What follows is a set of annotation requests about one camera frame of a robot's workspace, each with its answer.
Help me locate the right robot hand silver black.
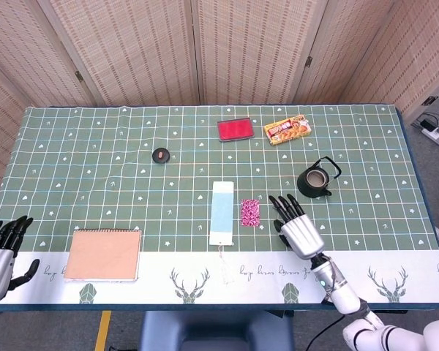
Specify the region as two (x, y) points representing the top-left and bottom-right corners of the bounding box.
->
(269, 194), (325, 261)

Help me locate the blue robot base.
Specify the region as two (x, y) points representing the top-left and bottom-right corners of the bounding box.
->
(138, 310), (296, 351)

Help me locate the black cast iron teapot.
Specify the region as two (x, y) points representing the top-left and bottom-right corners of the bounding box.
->
(296, 156), (342, 199)

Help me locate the small black round lid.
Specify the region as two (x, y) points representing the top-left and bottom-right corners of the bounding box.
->
(151, 147), (170, 164)

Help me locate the pink patterned card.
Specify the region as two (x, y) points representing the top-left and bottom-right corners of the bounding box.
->
(240, 198), (261, 227)

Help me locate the blue cream bookmark with tassel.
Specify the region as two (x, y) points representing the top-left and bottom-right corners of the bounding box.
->
(209, 180), (239, 286)

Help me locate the brown spiral notebook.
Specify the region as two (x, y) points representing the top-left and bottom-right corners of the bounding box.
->
(63, 228), (143, 284)

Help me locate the yellow curry box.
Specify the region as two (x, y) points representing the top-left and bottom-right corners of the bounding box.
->
(263, 113), (312, 147)

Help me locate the red ink pad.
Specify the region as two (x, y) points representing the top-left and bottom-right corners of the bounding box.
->
(217, 117), (255, 143)

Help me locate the green grid tablecloth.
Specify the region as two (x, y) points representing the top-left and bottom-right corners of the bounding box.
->
(0, 105), (439, 305)

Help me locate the white power strip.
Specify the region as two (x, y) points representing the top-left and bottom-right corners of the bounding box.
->
(411, 113), (439, 153)

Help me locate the woven folding screen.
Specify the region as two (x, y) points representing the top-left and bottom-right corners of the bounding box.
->
(0, 0), (439, 195)

